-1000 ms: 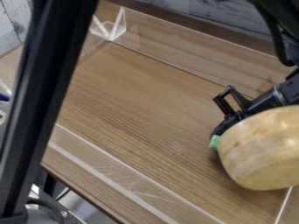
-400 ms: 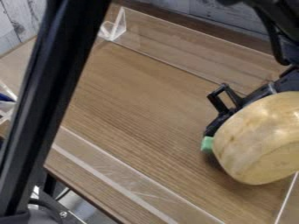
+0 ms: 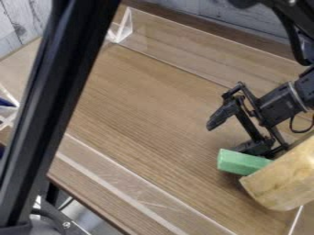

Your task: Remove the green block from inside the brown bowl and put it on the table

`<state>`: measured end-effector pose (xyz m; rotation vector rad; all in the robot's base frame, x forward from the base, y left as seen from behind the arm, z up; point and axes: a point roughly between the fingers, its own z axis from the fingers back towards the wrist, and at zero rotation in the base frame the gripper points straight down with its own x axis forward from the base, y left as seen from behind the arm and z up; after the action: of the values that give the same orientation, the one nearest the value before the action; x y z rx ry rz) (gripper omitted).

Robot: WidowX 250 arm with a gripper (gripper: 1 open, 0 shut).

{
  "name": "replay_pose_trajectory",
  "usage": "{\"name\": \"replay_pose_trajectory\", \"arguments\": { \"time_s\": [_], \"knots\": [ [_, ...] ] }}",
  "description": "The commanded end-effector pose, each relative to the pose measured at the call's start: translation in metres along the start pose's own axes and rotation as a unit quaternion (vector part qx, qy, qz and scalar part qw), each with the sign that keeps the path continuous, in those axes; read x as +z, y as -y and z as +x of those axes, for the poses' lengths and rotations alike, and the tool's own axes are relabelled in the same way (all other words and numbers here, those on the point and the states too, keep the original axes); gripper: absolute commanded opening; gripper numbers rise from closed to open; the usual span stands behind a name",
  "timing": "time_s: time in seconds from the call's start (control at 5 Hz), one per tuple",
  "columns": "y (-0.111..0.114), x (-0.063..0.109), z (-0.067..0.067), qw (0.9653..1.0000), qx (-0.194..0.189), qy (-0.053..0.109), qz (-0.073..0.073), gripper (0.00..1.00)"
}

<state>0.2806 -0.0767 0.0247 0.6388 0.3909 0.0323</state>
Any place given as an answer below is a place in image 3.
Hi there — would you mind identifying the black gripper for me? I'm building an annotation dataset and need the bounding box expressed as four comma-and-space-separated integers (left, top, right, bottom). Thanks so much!
204, 81, 291, 160

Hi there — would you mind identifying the green rectangular block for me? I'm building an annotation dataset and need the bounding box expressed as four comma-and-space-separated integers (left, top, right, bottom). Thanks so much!
216, 149, 272, 175

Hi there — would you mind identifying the light wooden bowl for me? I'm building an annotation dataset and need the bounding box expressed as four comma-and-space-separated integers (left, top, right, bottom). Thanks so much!
239, 135, 314, 211

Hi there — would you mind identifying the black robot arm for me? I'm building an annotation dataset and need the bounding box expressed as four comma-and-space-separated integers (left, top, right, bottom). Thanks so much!
0, 0, 314, 234

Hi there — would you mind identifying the black table leg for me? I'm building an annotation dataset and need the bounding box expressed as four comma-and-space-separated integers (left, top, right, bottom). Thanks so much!
45, 183, 59, 206

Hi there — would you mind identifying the blue object at left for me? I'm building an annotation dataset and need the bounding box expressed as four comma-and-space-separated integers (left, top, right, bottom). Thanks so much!
0, 97, 14, 107

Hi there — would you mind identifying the clear acrylic tray wall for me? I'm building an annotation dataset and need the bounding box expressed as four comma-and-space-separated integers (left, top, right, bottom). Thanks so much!
0, 6, 314, 235

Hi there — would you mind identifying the clear acrylic corner bracket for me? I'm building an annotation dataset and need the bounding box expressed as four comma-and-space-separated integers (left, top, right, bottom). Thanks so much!
105, 7, 132, 44

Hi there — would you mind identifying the metal base plate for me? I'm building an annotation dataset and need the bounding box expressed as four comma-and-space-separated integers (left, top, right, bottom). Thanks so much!
39, 201, 90, 235

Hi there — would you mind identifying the black cable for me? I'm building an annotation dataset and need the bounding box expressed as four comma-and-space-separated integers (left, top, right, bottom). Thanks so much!
29, 207, 70, 235

